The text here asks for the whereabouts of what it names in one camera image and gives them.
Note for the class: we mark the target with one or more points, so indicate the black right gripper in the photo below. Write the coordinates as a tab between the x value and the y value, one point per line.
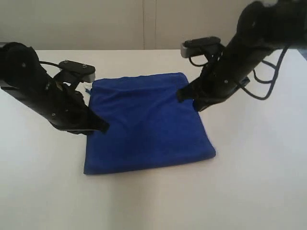
236	62

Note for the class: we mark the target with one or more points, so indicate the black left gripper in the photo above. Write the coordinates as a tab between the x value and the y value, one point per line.
23	78

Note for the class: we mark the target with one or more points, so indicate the blue towel with white label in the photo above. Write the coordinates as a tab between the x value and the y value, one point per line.
148	129

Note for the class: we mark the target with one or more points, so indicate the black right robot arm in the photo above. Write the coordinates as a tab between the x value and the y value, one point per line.
260	31

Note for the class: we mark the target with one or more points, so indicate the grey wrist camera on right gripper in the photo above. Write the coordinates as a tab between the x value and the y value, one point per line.
207	46

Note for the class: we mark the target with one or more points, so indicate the black wrist camera on left gripper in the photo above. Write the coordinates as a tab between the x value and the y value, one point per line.
77	71

